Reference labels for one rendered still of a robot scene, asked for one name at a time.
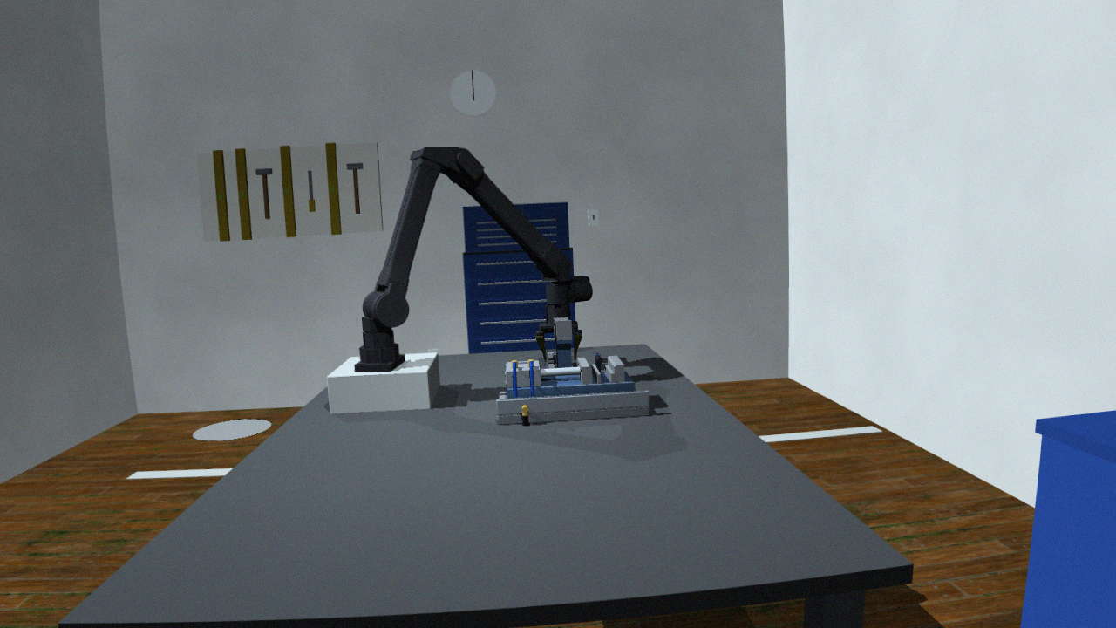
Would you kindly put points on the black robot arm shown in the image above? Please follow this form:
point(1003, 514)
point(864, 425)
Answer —
point(391, 308)

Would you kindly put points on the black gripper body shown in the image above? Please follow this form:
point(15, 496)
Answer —
point(556, 312)

